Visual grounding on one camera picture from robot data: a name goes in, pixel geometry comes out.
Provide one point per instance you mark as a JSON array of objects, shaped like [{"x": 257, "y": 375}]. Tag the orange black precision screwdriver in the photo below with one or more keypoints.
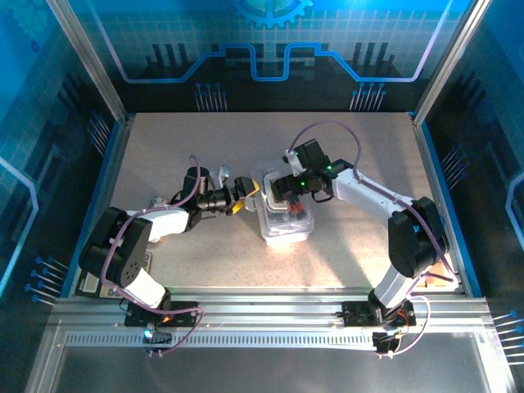
[
  {"x": 301, "y": 208},
  {"x": 292, "y": 203}
]

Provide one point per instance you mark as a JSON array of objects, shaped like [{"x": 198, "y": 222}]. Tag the clear plastic tool box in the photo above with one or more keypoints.
[{"x": 286, "y": 233}]

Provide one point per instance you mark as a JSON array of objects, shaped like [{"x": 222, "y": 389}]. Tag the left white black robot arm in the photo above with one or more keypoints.
[{"x": 123, "y": 262}]

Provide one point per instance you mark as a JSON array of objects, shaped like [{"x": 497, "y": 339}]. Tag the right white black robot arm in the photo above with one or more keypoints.
[{"x": 417, "y": 237}]

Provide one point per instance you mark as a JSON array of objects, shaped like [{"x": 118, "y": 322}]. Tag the left black controller box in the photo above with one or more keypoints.
[{"x": 159, "y": 339}]

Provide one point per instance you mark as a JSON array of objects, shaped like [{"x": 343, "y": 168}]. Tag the black controller box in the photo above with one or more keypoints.
[
  {"x": 159, "y": 339},
  {"x": 382, "y": 341}
]

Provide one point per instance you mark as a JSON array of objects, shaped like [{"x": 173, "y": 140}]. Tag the grey desk calculator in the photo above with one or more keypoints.
[{"x": 88, "y": 284}]

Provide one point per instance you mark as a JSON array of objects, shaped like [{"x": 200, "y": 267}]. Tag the orange brown block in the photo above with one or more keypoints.
[{"x": 444, "y": 268}]

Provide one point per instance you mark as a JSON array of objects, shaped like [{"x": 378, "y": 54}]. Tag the right black controller box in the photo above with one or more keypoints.
[{"x": 382, "y": 341}]

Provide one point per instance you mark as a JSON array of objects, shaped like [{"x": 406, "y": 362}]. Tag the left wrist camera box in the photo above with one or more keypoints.
[{"x": 224, "y": 174}]

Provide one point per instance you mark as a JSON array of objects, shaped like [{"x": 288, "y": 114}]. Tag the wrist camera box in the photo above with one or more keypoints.
[
  {"x": 224, "y": 174},
  {"x": 292, "y": 161}
]

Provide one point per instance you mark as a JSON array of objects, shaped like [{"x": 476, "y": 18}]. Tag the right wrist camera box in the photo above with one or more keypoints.
[{"x": 292, "y": 161}]

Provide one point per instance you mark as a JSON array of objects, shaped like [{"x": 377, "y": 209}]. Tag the aluminium front frame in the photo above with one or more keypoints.
[{"x": 266, "y": 311}]

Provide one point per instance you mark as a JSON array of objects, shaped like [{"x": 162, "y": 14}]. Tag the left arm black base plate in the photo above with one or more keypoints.
[{"x": 184, "y": 317}]

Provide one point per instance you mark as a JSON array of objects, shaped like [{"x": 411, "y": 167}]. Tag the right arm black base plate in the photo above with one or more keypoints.
[{"x": 356, "y": 315}]

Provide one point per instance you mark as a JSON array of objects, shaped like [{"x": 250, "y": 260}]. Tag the aluminium frame post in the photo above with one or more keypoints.
[
  {"x": 86, "y": 53},
  {"x": 450, "y": 57}
]

